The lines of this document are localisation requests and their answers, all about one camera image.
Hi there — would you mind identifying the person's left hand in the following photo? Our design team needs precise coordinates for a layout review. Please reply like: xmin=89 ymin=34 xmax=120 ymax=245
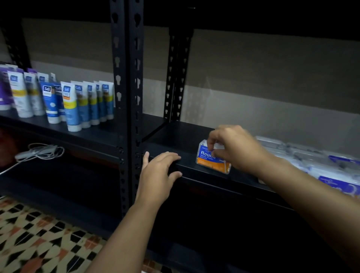
xmin=135 ymin=151 xmax=183 ymax=209

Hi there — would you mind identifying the purple white tube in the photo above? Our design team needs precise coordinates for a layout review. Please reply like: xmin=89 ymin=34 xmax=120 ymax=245
xmin=0 ymin=66 xmax=15 ymax=111

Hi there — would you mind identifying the blue label dental floss box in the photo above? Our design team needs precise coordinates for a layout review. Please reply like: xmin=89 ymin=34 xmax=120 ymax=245
xmin=196 ymin=139 xmax=232 ymax=175

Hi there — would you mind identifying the group of floss boxes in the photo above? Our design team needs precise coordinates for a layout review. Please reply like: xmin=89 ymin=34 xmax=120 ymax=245
xmin=256 ymin=136 xmax=360 ymax=197

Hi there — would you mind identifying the row of blue white tubes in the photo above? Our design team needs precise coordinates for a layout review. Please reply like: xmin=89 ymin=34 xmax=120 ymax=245
xmin=7 ymin=64 xmax=115 ymax=133

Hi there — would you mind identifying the person's right hand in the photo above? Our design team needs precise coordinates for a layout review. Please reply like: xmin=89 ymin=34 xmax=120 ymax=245
xmin=207 ymin=124 xmax=271 ymax=176

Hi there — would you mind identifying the person's left forearm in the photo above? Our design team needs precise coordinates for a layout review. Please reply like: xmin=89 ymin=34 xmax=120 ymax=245
xmin=85 ymin=201 xmax=167 ymax=273

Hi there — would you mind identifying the dark metal shelf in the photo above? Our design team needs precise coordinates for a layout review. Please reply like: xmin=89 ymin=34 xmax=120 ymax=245
xmin=0 ymin=0 xmax=360 ymax=273

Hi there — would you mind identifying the white plastic item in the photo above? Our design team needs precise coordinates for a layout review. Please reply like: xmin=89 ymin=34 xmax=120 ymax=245
xmin=0 ymin=142 xmax=65 ymax=176

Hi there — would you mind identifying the person's right forearm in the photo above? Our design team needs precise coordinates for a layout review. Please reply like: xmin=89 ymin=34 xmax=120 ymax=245
xmin=257 ymin=156 xmax=360 ymax=270

